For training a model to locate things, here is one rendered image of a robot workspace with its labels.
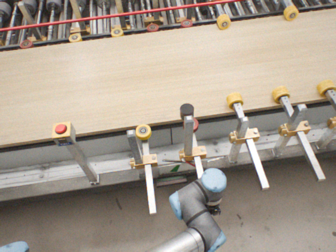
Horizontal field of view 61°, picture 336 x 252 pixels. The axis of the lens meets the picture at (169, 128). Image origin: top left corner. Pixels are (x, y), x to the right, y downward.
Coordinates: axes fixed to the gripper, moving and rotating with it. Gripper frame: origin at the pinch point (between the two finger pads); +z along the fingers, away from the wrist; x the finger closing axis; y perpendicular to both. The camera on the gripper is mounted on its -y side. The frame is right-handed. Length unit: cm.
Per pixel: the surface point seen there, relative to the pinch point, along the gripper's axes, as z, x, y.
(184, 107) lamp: -35.6, -5.1, -31.8
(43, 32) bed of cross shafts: 7, -96, -158
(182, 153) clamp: -5.1, -7.3, -26.8
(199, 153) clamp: -5.0, 1.1, -25.5
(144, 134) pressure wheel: -9.1, -25.0, -38.6
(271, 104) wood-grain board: -9, 45, -47
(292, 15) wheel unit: -15, 79, -111
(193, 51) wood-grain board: -10, 11, -94
